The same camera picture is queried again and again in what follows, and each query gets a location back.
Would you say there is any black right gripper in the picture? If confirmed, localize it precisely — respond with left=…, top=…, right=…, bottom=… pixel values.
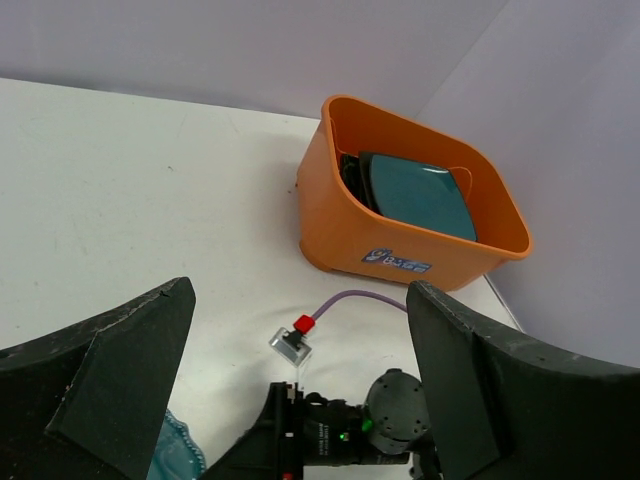
left=200, top=369, right=440, bottom=480

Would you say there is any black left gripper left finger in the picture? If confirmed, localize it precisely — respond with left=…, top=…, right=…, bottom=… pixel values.
left=1, top=277, right=196, bottom=479

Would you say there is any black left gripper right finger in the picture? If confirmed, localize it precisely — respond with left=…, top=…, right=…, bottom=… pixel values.
left=406, top=281, right=639, bottom=479

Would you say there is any light teal round plate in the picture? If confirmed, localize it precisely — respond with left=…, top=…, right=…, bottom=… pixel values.
left=146, top=410, right=207, bottom=480

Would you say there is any teal square plate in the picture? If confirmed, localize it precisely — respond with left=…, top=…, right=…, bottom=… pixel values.
left=358, top=151, right=478, bottom=242

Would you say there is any black floral square plate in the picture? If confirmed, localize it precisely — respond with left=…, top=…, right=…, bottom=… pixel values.
left=339, top=154, right=370, bottom=208

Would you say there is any orange plastic bin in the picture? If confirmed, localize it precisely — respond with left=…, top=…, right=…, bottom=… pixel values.
left=296, top=95, right=533, bottom=291

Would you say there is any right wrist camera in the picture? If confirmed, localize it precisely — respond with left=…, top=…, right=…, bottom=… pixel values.
left=269, top=315, right=316, bottom=368

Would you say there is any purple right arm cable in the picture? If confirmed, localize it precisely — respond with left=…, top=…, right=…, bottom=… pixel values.
left=312, top=288, right=409, bottom=321

